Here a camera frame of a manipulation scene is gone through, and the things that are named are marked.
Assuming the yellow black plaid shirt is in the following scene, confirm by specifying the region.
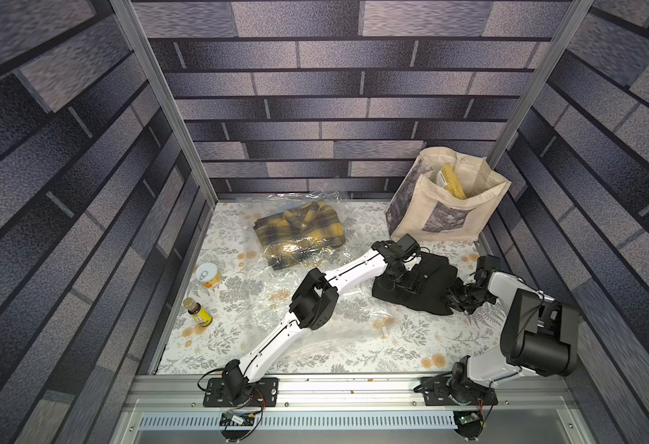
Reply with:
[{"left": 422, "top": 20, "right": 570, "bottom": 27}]
[{"left": 253, "top": 201, "right": 346, "bottom": 270}]

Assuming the clear plastic vacuum bag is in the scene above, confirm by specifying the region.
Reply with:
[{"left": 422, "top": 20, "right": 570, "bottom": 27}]
[{"left": 219, "top": 194, "right": 398, "bottom": 360}]

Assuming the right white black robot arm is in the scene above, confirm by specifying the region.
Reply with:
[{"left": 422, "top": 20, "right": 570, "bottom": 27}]
[{"left": 447, "top": 255, "right": 581, "bottom": 405}]

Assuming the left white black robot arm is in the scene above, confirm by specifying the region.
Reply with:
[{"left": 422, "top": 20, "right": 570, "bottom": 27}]
[{"left": 222, "top": 235, "right": 421, "bottom": 403}]

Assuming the beige canvas tote bag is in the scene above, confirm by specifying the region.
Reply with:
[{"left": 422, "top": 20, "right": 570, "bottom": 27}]
[{"left": 386, "top": 147, "right": 511, "bottom": 242}]

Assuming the yellow item in tote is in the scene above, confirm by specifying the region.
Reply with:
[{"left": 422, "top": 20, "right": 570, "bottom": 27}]
[{"left": 436, "top": 164, "right": 467, "bottom": 200}]

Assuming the right small circuit board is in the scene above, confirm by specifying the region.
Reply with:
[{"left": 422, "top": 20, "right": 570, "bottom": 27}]
[{"left": 453, "top": 411, "right": 484, "bottom": 427}]

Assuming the small circuit board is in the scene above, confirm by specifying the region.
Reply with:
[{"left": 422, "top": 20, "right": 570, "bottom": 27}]
[
  {"left": 453, "top": 411, "right": 484, "bottom": 427},
  {"left": 219, "top": 411, "right": 255, "bottom": 427}
]

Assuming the white round tape roll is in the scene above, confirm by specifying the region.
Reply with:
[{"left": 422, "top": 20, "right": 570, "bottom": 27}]
[{"left": 194, "top": 262, "right": 221, "bottom": 289}]

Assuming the small yellow capped bottle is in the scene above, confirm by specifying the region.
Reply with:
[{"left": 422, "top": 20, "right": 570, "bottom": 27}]
[{"left": 183, "top": 297, "right": 213, "bottom": 327}]

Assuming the left small circuit board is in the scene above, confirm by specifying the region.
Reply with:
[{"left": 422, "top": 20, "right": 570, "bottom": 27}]
[{"left": 219, "top": 411, "right": 255, "bottom": 427}]

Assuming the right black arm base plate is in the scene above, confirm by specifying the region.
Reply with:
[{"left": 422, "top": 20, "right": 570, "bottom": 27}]
[{"left": 413, "top": 374, "right": 498, "bottom": 407}]

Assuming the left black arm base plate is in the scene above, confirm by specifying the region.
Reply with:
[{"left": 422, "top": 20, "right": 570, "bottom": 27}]
[{"left": 202, "top": 377, "right": 280, "bottom": 408}]

